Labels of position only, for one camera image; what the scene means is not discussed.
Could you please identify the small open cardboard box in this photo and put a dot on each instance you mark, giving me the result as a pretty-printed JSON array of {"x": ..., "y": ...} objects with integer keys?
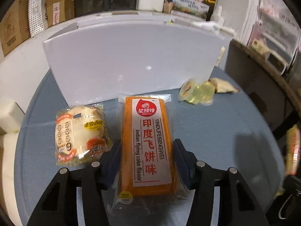
[{"x": 59, "y": 11}]

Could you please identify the tissue box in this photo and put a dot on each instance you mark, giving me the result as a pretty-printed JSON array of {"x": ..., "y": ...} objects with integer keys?
[{"x": 211, "y": 25}]

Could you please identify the cream leather sofa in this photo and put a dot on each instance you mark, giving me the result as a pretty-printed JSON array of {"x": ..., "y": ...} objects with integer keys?
[{"x": 11, "y": 120}]

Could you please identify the orange flying cake packet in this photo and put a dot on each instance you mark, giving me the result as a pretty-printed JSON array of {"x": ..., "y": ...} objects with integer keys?
[{"x": 148, "y": 174}]

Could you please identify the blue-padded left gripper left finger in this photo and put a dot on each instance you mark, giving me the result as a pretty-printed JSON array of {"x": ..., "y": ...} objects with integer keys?
[{"x": 109, "y": 165}]

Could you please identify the small brown snack packet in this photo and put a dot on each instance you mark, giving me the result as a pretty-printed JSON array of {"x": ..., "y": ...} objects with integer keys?
[{"x": 223, "y": 86}]

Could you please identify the printed landscape carton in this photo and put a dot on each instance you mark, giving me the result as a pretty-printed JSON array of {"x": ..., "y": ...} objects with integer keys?
[{"x": 193, "y": 7}]

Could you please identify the white plastic bottle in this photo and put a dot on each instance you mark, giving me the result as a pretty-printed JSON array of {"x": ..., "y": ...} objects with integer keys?
[{"x": 217, "y": 15}]

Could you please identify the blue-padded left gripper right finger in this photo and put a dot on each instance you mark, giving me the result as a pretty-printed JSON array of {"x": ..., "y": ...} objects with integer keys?
[{"x": 186, "y": 165}]

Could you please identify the large cardboard box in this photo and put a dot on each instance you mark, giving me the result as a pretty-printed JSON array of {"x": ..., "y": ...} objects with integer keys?
[{"x": 15, "y": 26}]

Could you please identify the blue table cloth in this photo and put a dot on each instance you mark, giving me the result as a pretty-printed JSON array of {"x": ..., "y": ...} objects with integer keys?
[{"x": 231, "y": 132}]

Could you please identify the yellow jelly cup packet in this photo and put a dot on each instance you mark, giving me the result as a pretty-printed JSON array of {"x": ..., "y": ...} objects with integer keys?
[{"x": 194, "y": 93}]

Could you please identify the white open storage box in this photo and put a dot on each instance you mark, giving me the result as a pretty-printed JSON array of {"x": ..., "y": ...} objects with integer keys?
[{"x": 98, "y": 63}]

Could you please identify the white dotted paper bag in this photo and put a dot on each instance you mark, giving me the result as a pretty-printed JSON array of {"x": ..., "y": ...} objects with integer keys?
[{"x": 37, "y": 16}]

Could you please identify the round bun packet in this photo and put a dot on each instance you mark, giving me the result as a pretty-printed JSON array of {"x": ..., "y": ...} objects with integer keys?
[
  {"x": 81, "y": 135},
  {"x": 292, "y": 150}
]

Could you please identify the clear plastic drawer organizer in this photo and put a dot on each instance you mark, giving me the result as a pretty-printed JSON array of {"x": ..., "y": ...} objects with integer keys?
[{"x": 276, "y": 29}]

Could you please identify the small white digital clock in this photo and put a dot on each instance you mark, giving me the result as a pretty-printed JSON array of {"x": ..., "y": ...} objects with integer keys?
[{"x": 276, "y": 61}]

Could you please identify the wooden side shelf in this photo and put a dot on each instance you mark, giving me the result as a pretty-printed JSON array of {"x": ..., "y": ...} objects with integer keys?
[{"x": 268, "y": 90}]

